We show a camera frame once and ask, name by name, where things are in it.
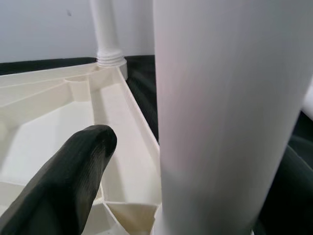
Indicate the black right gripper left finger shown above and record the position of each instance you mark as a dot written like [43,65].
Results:
[63,186]

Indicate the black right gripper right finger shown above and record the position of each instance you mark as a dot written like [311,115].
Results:
[286,191]

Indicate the white plastic table top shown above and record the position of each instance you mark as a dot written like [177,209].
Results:
[49,110]

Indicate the white tapered plastic table leg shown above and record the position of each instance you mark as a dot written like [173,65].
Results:
[106,36]
[308,98]
[225,110]

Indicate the black table cloth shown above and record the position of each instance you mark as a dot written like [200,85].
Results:
[141,93]

